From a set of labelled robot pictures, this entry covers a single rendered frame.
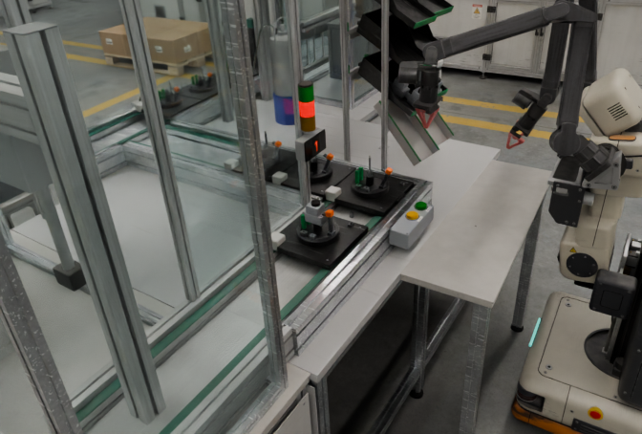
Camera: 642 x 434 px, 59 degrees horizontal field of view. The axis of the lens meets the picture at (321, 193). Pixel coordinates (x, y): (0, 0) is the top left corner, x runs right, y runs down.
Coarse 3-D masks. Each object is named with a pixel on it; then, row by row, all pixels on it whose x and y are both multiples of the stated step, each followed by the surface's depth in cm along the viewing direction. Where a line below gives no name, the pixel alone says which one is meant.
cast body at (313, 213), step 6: (312, 204) 176; (318, 204) 176; (324, 204) 178; (306, 210) 178; (312, 210) 176; (318, 210) 176; (324, 210) 179; (306, 216) 179; (312, 216) 177; (318, 216) 177; (324, 216) 177; (312, 222) 178; (318, 222) 177; (324, 222) 178
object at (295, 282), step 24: (408, 192) 209; (336, 216) 202; (360, 216) 201; (384, 216) 196; (360, 240) 184; (288, 264) 179; (336, 264) 173; (288, 288) 169; (312, 288) 164; (288, 312) 155
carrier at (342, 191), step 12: (360, 168) 206; (348, 180) 213; (360, 180) 208; (372, 180) 204; (396, 180) 211; (336, 192) 202; (348, 192) 205; (360, 192) 201; (372, 192) 200; (384, 192) 202; (396, 192) 203; (348, 204) 200; (360, 204) 198; (372, 204) 197; (384, 204) 197
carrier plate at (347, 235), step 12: (300, 216) 193; (288, 228) 187; (348, 228) 185; (360, 228) 185; (288, 240) 181; (336, 240) 180; (348, 240) 179; (288, 252) 177; (300, 252) 175; (312, 252) 175; (324, 252) 174; (336, 252) 174; (312, 264) 173; (324, 264) 170
